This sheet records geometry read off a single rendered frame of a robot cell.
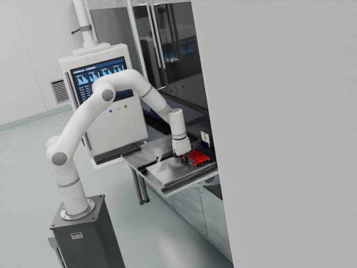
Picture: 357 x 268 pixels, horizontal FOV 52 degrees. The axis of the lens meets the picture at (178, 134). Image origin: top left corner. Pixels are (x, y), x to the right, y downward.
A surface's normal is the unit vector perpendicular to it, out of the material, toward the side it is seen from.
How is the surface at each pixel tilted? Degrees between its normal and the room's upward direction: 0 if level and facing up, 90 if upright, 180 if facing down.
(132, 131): 90
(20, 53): 90
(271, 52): 90
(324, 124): 90
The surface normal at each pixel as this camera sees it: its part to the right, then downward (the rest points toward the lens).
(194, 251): -0.18, -0.91
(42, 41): 0.47, 0.26
